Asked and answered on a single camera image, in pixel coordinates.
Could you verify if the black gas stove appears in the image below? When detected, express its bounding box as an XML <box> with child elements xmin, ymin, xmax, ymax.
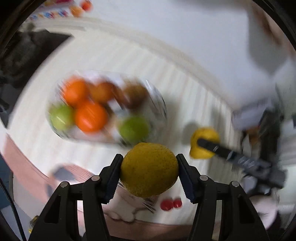
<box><xmin>0</xmin><ymin>30</ymin><xmax>74</xmax><ymax>128</ymax></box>

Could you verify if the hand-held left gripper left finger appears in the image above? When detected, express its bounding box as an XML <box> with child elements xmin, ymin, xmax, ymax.
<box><xmin>28</xmin><ymin>153</ymin><xmax>124</xmax><ymax>241</ymax></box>

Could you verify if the green apple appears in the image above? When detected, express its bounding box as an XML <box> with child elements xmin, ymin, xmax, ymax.
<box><xmin>48</xmin><ymin>103</ymin><xmax>75</xmax><ymax>131</ymax></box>
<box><xmin>118</xmin><ymin>115</ymin><xmax>151</xmax><ymax>144</ymax></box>

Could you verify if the oval floral ceramic plate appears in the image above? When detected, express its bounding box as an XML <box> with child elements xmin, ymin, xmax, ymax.
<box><xmin>46</xmin><ymin>71</ymin><xmax>168</xmax><ymax>147</ymax></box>

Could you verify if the colourful wall sticker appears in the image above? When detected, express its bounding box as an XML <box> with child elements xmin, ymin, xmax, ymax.
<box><xmin>30</xmin><ymin>0</ymin><xmax>93</xmax><ymax>21</ymax></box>

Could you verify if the blue kitchen cabinet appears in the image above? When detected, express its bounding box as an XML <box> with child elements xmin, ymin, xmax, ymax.
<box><xmin>0</xmin><ymin>152</ymin><xmax>14</xmax><ymax>209</ymax></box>

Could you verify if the bright orange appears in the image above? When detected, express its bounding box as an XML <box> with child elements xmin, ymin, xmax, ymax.
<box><xmin>61</xmin><ymin>77</ymin><xmax>90</xmax><ymax>107</ymax></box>
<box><xmin>74</xmin><ymin>101</ymin><xmax>109</xmax><ymax>133</ymax></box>

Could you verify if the yellow lemon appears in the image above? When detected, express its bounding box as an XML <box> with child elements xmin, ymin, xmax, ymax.
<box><xmin>189</xmin><ymin>127</ymin><xmax>221</xmax><ymax>159</ymax></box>

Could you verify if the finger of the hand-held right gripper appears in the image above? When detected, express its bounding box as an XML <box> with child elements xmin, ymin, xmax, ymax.
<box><xmin>197</xmin><ymin>138</ymin><xmax>272</xmax><ymax>174</ymax></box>

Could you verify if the dark orange tangerine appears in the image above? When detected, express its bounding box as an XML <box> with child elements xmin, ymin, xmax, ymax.
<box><xmin>89</xmin><ymin>81</ymin><xmax>118</xmax><ymax>103</ymax></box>

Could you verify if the yellow-green orange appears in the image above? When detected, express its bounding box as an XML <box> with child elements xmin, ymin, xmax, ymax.
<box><xmin>120</xmin><ymin>142</ymin><xmax>179</xmax><ymax>198</ymax></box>

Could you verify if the striped tablecloth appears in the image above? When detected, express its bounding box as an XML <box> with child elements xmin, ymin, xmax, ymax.
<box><xmin>0</xmin><ymin>17</ymin><xmax>255</xmax><ymax>234</ymax></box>

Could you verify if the brown-red apple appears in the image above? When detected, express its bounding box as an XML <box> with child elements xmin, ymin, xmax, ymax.
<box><xmin>122</xmin><ymin>82</ymin><xmax>148</xmax><ymax>109</ymax></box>

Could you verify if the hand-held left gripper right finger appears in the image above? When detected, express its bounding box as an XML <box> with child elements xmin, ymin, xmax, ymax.
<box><xmin>176</xmin><ymin>153</ymin><xmax>270</xmax><ymax>241</ymax></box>

